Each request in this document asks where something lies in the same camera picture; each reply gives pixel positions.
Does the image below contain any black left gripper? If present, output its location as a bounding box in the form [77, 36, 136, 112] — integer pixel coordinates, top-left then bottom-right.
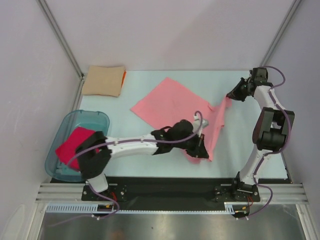
[173, 131, 209, 159]

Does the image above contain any pink t shirt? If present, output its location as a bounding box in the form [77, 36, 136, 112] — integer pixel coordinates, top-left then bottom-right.
[130, 77, 232, 162]

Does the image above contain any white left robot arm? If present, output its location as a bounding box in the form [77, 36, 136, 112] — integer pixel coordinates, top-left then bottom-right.
[74, 118, 209, 200]

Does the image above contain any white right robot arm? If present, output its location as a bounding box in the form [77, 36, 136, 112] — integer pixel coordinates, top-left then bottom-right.
[227, 77, 295, 201]

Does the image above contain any teal plastic bin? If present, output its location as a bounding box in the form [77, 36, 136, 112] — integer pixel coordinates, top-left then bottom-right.
[44, 110, 110, 183]

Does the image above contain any beige folded t shirt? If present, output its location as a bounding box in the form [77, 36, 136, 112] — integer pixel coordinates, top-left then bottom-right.
[81, 65, 126, 97]

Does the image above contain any red t shirt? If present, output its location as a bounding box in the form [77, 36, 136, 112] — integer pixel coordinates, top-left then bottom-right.
[55, 127, 95, 165]

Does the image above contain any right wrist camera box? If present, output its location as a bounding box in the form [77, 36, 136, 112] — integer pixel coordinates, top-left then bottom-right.
[250, 67, 268, 83]

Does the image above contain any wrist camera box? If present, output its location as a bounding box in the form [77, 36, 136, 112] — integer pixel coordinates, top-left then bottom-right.
[250, 67, 268, 83]
[192, 119, 209, 130]

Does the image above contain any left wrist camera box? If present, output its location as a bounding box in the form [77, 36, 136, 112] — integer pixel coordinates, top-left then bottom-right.
[192, 119, 209, 130]

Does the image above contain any white cable duct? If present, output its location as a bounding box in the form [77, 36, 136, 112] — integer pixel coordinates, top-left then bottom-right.
[45, 203, 248, 215]

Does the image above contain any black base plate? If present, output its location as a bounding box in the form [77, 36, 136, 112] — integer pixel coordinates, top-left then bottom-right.
[50, 177, 295, 212]

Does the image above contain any right aluminium corner post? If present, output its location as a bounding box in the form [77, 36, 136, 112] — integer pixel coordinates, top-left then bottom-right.
[259, 0, 304, 67]

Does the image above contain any aluminium corner post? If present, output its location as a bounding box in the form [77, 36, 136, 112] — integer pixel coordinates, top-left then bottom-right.
[259, 0, 304, 67]
[34, 0, 85, 80]

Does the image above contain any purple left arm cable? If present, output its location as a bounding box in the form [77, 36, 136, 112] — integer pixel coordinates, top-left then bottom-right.
[48, 110, 206, 226]

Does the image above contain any aluminium frame rail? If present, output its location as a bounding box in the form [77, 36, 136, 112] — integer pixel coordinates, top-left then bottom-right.
[36, 183, 309, 205]

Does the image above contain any left aluminium corner post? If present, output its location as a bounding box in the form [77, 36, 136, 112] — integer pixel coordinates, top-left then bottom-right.
[34, 0, 85, 80]

